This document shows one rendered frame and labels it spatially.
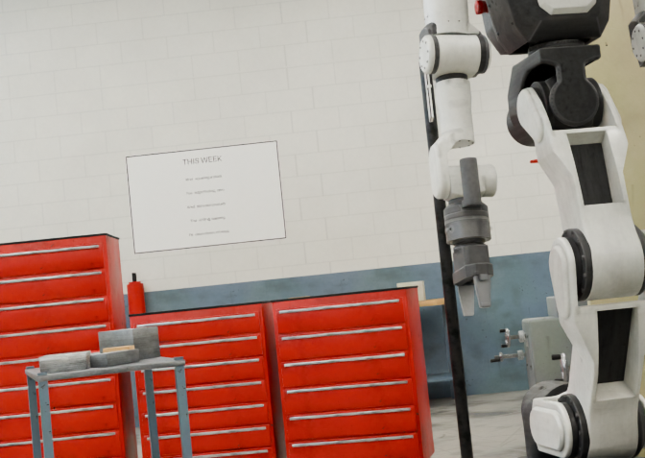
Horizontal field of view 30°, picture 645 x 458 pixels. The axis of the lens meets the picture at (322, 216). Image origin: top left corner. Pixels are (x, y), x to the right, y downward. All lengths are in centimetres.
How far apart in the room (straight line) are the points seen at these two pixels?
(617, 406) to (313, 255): 850
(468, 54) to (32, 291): 453
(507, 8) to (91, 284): 440
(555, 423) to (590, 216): 43
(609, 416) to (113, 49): 925
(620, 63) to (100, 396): 383
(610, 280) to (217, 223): 875
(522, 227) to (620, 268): 855
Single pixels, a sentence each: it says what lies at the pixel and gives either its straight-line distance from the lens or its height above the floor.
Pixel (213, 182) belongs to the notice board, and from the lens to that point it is 1098.
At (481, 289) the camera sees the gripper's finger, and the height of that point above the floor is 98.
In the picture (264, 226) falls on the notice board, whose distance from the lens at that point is 1089.
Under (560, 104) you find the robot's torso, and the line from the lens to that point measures 247.
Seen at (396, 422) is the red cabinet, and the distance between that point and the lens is 631.
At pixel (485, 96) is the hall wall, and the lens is 1098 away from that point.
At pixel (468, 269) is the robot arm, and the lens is 232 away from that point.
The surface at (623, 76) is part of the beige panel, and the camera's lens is 365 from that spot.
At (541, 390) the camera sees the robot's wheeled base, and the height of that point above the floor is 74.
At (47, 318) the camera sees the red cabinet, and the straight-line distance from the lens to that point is 664.
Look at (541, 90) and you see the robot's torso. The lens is 250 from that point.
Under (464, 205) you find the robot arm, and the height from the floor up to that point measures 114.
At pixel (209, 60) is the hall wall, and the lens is 1114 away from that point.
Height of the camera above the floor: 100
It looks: 4 degrees up
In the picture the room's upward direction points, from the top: 6 degrees counter-clockwise
